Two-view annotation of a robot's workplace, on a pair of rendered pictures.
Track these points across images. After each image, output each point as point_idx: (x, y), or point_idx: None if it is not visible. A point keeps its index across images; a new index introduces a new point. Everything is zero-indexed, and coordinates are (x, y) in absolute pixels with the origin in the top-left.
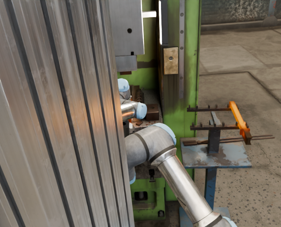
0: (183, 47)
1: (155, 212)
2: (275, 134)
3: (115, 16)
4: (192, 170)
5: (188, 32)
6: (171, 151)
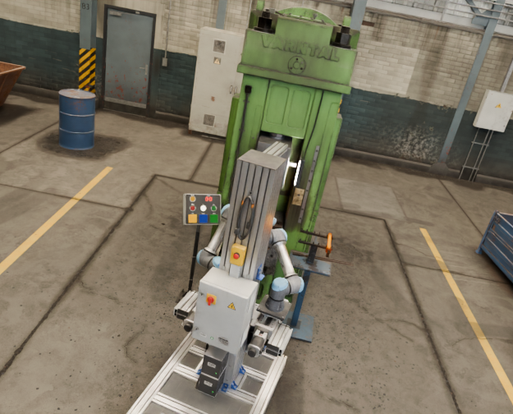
0: (308, 190)
1: (258, 303)
2: (378, 281)
3: None
4: None
5: (313, 181)
6: (283, 241)
